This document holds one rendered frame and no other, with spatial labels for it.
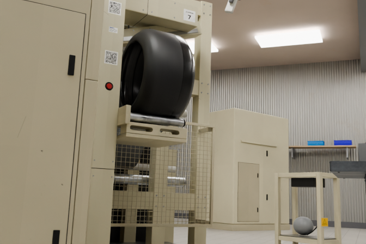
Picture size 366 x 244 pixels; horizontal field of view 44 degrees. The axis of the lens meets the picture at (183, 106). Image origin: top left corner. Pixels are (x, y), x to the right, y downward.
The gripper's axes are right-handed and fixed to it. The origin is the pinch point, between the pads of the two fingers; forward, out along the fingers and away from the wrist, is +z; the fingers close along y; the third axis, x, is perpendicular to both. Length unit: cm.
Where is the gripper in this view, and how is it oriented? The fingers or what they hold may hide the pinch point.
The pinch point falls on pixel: (231, 4)
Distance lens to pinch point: 178.0
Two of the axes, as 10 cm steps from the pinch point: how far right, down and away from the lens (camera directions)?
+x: -8.5, -2.1, 4.8
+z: -3.5, 9.1, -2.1
